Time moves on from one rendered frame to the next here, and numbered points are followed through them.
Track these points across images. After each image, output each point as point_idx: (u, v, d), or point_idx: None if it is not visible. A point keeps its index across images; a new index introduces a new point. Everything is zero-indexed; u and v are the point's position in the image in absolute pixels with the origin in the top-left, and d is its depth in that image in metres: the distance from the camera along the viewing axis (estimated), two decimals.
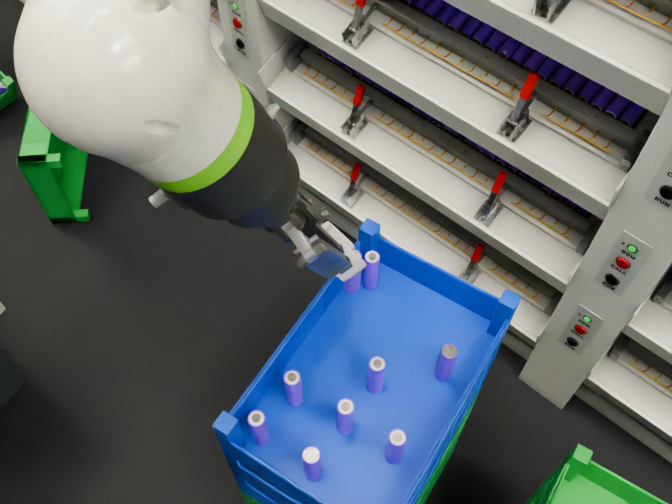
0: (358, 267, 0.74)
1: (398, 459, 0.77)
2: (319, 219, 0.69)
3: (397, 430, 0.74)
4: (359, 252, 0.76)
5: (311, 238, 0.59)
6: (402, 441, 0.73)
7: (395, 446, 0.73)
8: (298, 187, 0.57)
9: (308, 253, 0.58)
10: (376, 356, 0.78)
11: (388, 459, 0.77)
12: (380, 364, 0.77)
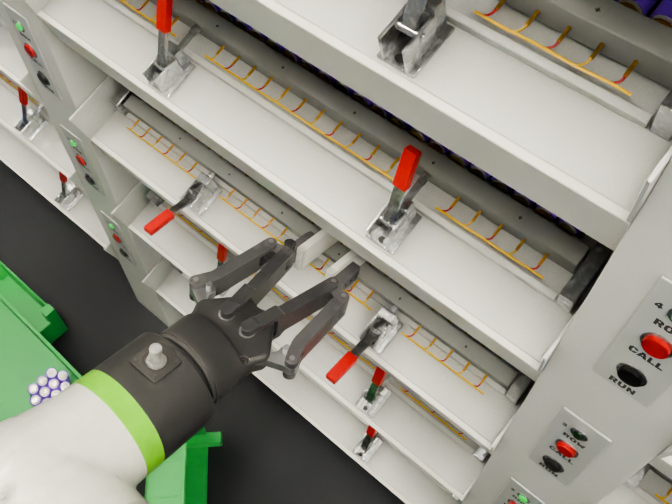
0: None
1: None
2: None
3: None
4: None
5: (206, 299, 0.67)
6: None
7: None
8: None
9: (190, 291, 0.67)
10: None
11: None
12: None
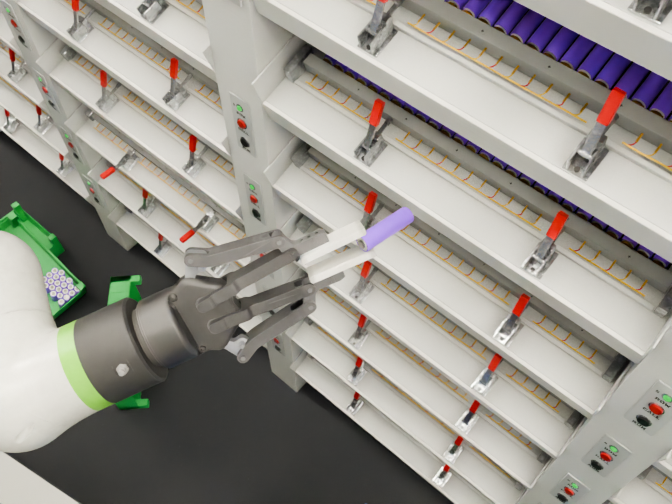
0: (366, 257, 0.73)
1: None
2: (288, 263, 0.71)
3: None
4: None
5: (239, 345, 0.74)
6: None
7: None
8: (193, 354, 0.71)
9: (238, 356, 0.75)
10: None
11: None
12: (362, 246, 0.72)
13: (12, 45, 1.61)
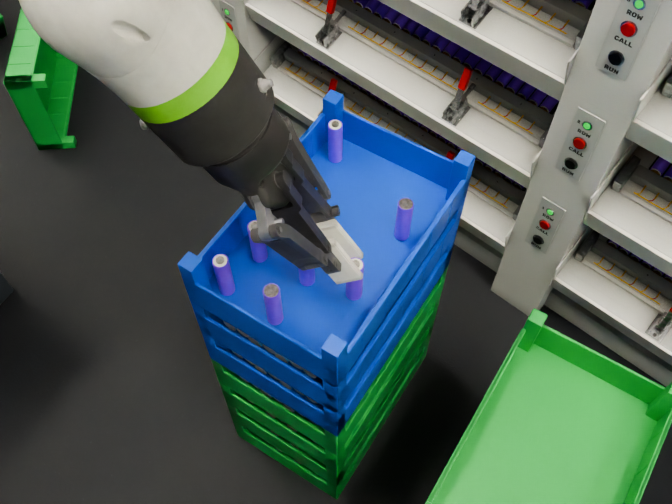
0: (352, 276, 0.74)
1: (357, 293, 0.78)
2: (325, 213, 0.70)
3: (355, 258, 0.75)
4: None
5: (276, 220, 0.60)
6: (359, 268, 0.75)
7: None
8: (275, 166, 0.58)
9: (263, 231, 0.59)
10: None
11: (348, 294, 0.79)
12: None
13: None
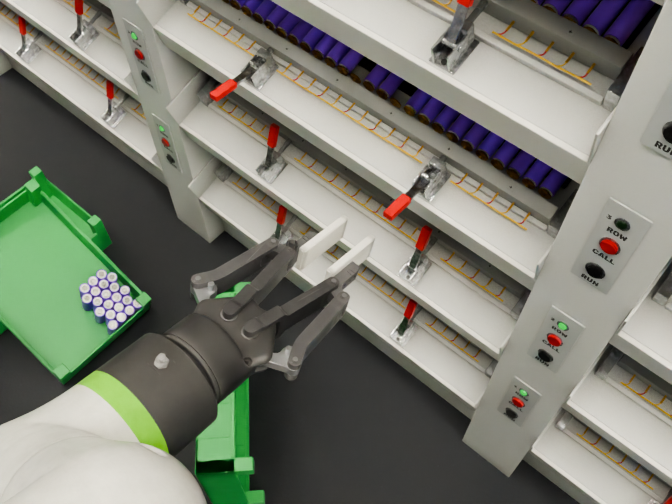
0: (368, 247, 0.73)
1: None
2: (291, 257, 0.70)
3: (389, 96, 0.87)
4: None
5: (286, 352, 0.63)
6: None
7: (379, 86, 0.87)
8: (238, 351, 0.60)
9: (289, 372, 0.63)
10: (375, 86, 0.87)
11: None
12: None
13: None
